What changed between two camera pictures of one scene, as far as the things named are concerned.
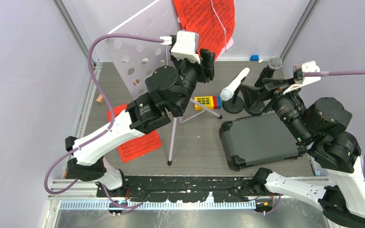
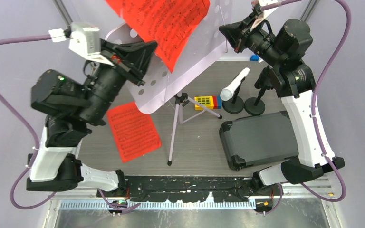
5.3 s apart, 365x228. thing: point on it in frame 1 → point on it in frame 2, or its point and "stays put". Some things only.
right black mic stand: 254,108 stays put
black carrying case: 258,139 stays put
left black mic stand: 235,105 stays put
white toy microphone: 227,93 stays put
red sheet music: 213,20 → 171,23
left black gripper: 205,70 → 132,58
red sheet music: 136,147 stays put
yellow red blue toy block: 212,102 stays put
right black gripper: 253,94 → 234,32
